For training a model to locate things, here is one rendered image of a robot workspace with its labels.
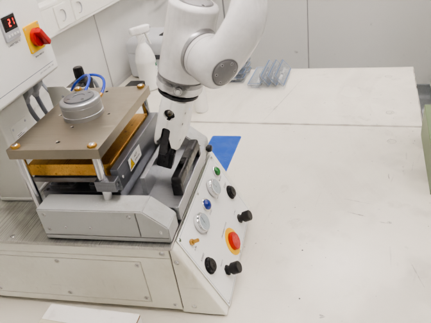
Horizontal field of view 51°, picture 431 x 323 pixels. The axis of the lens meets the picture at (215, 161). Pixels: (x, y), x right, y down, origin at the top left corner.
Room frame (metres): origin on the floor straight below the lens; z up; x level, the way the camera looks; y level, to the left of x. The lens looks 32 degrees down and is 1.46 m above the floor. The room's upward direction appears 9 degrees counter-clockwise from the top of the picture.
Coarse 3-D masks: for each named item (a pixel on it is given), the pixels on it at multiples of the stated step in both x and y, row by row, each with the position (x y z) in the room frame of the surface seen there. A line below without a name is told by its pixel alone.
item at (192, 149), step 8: (192, 144) 0.81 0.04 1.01; (184, 152) 0.79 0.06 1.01; (192, 152) 0.79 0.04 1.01; (200, 152) 0.84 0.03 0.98; (184, 160) 0.76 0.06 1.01; (192, 160) 0.78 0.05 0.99; (176, 168) 0.73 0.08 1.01; (184, 168) 0.73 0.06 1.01; (176, 176) 0.70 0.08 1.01; (184, 176) 0.72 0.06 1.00; (176, 184) 0.70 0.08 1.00; (176, 192) 0.70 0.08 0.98; (184, 192) 0.70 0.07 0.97
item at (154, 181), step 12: (156, 156) 0.79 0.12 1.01; (180, 156) 0.84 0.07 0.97; (204, 156) 0.86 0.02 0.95; (144, 168) 0.82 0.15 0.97; (156, 168) 0.78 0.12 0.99; (192, 168) 0.79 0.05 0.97; (144, 180) 0.71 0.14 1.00; (156, 180) 0.76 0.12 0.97; (168, 180) 0.76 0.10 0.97; (192, 180) 0.76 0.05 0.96; (132, 192) 0.73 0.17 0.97; (144, 192) 0.72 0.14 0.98; (156, 192) 0.72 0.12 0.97; (168, 192) 0.71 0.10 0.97; (168, 204) 0.67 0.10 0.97; (180, 204) 0.67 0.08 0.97; (180, 216) 0.66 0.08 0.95
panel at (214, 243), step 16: (208, 160) 0.89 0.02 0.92; (208, 176) 0.84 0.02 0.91; (224, 176) 0.90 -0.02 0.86; (208, 192) 0.80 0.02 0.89; (224, 192) 0.85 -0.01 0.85; (192, 208) 0.72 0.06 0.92; (224, 208) 0.81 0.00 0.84; (240, 208) 0.86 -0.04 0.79; (192, 224) 0.69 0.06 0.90; (224, 224) 0.77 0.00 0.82; (240, 224) 0.82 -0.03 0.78; (176, 240) 0.62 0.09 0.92; (192, 240) 0.65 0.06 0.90; (208, 240) 0.69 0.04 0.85; (224, 240) 0.73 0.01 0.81; (240, 240) 0.77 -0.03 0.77; (192, 256) 0.62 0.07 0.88; (208, 256) 0.66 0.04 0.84; (224, 256) 0.69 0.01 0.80; (240, 256) 0.73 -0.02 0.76; (208, 272) 0.62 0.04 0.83; (224, 272) 0.66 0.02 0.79; (224, 288) 0.63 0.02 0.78
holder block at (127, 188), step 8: (152, 144) 0.88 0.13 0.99; (152, 152) 0.87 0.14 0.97; (144, 160) 0.83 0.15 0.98; (136, 176) 0.77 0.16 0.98; (80, 184) 0.75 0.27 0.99; (88, 184) 0.75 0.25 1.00; (128, 184) 0.74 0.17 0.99; (48, 192) 0.74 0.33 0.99; (56, 192) 0.74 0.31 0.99; (64, 192) 0.73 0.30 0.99; (72, 192) 0.73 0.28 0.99; (80, 192) 0.72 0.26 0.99; (88, 192) 0.72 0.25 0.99; (96, 192) 0.71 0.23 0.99; (112, 192) 0.71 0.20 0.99; (120, 192) 0.70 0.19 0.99; (128, 192) 0.73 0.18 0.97
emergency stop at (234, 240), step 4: (232, 232) 0.76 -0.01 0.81; (228, 236) 0.75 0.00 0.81; (232, 236) 0.74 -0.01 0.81; (236, 236) 0.76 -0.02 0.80; (228, 240) 0.74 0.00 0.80; (232, 240) 0.74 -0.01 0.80; (236, 240) 0.75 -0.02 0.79; (232, 244) 0.73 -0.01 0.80; (236, 244) 0.74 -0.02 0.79; (240, 244) 0.75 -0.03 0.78; (232, 248) 0.73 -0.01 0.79; (236, 248) 0.73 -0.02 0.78
